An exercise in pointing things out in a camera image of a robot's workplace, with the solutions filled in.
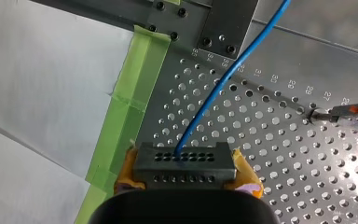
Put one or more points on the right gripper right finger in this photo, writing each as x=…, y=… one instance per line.
x=247, y=179

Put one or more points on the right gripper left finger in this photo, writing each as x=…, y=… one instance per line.
x=125, y=175

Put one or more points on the grey board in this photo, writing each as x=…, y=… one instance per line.
x=329, y=21

